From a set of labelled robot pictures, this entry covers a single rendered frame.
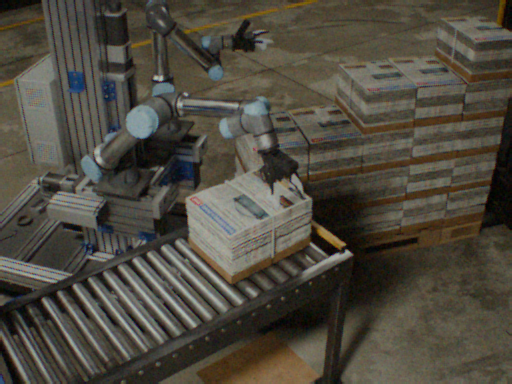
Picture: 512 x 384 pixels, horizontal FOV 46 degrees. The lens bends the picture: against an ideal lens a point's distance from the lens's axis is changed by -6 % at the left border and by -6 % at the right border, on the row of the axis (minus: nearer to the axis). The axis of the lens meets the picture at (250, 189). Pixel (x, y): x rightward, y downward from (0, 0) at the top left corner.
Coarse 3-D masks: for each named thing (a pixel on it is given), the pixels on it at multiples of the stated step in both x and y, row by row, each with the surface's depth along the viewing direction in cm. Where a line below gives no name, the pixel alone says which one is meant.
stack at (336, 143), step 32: (288, 128) 319; (320, 128) 319; (352, 128) 318; (416, 128) 319; (448, 128) 325; (256, 160) 304; (320, 160) 314; (352, 160) 319; (384, 160) 324; (448, 160) 337; (320, 192) 324; (352, 192) 330; (384, 192) 337; (320, 224) 337; (352, 224) 343; (384, 224) 350
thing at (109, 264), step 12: (156, 240) 250; (168, 240) 250; (132, 252) 244; (144, 252) 244; (96, 264) 238; (108, 264) 238; (72, 276) 232; (84, 276) 232; (96, 276) 234; (120, 276) 242; (48, 288) 226; (60, 288) 226; (108, 288) 241; (12, 300) 220; (24, 300) 221; (36, 300) 221; (0, 312) 215; (24, 312) 220
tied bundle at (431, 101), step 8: (392, 64) 332; (424, 88) 307; (432, 88) 308; (440, 88) 308; (448, 88) 309; (456, 88) 311; (464, 88) 312; (416, 96) 310; (424, 96) 309; (432, 96) 311; (440, 96) 312; (448, 96) 313; (456, 96) 314; (464, 96) 316; (416, 104) 311; (424, 104) 312; (432, 104) 313; (440, 104) 315; (448, 104) 316; (456, 104) 316; (416, 112) 313; (424, 112) 314; (432, 112) 315; (440, 112) 317; (448, 112) 318; (456, 112) 319
